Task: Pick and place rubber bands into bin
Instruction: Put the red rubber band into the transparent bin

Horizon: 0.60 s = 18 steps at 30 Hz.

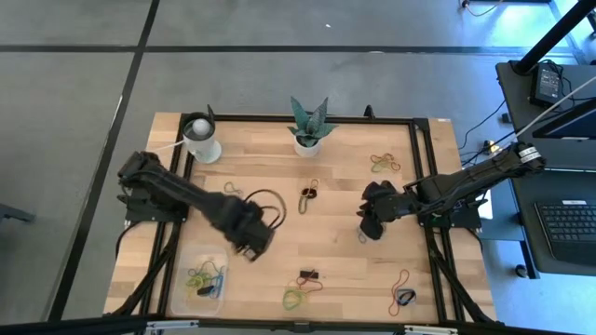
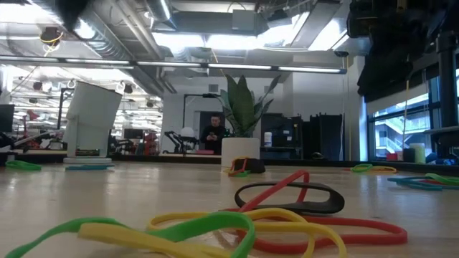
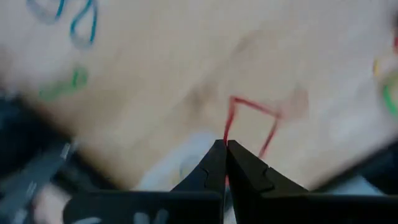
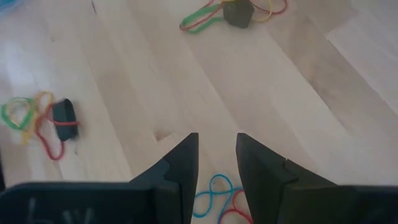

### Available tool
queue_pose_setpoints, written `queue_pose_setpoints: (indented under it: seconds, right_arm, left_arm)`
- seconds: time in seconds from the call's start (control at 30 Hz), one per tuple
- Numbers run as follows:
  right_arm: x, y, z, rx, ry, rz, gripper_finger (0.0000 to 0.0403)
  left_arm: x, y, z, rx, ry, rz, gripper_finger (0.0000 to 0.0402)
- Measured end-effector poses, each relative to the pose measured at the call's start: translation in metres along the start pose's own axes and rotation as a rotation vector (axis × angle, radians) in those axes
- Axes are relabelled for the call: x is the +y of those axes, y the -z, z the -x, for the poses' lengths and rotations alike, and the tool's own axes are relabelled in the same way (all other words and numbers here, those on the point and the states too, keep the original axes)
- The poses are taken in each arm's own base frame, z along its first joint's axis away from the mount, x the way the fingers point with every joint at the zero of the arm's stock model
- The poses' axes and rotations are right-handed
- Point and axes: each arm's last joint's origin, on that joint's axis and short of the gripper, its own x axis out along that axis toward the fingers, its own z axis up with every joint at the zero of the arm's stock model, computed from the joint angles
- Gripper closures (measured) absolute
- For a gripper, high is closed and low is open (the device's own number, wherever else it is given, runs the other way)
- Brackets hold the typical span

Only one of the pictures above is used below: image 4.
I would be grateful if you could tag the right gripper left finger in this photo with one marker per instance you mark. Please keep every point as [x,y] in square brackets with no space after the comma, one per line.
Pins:
[183,174]

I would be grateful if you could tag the yellow rubber band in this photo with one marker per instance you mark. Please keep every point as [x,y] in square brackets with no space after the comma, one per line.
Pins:
[267,17]
[26,137]
[43,93]

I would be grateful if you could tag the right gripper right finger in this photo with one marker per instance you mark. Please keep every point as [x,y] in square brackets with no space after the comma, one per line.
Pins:
[261,180]

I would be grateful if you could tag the black block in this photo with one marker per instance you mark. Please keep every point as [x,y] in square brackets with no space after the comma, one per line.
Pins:
[237,14]

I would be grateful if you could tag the wide black rubber band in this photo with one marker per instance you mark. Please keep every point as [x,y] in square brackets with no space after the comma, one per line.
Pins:
[63,112]

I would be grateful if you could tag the far right rubber bands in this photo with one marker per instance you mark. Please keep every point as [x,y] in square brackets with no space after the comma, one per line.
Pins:
[218,175]

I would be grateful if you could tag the green rubber band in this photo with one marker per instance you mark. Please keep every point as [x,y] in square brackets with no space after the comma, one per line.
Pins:
[199,12]
[9,123]

